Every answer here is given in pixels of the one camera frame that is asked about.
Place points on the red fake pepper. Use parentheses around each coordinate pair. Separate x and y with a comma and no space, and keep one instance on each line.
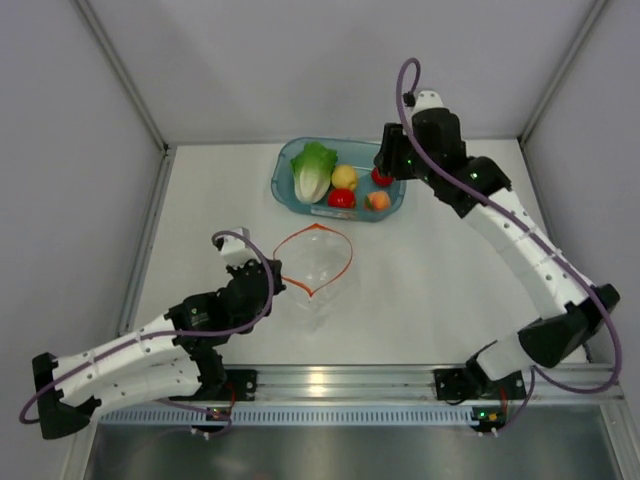
(381,180)

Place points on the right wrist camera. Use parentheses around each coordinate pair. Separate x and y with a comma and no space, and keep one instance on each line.
(424,105)

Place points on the yellow fake fruit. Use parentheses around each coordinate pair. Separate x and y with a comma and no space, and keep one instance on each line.
(344,177)

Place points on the clear zip top bag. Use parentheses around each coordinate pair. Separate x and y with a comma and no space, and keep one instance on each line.
(318,268)

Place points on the aluminium mounting rail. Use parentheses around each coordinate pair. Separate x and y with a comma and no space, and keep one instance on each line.
(407,384)

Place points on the teal plastic bin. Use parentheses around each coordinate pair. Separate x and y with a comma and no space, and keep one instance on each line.
(358,154)

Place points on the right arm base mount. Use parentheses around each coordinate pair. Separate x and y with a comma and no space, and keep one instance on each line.
(455,386)

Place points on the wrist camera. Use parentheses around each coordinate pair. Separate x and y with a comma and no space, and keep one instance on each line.
(424,105)
(234,251)

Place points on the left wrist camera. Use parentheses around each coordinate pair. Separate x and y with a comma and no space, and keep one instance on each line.
(234,251)

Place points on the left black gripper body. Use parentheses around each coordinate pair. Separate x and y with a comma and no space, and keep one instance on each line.
(238,270)

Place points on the slotted cable duct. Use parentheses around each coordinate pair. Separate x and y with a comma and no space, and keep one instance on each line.
(250,415)

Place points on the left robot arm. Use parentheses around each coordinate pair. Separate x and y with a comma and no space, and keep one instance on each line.
(174,356)

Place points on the fake strawberry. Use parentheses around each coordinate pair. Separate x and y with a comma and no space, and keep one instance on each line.
(341,198)

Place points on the green fake vegetable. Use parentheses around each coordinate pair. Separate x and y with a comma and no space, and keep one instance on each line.
(312,169)

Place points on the fake peach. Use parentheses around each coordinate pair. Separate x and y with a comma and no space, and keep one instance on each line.
(377,201)

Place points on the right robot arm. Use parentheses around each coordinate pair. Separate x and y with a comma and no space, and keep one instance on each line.
(571,309)

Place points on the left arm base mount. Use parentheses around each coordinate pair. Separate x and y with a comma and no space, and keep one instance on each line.
(240,386)

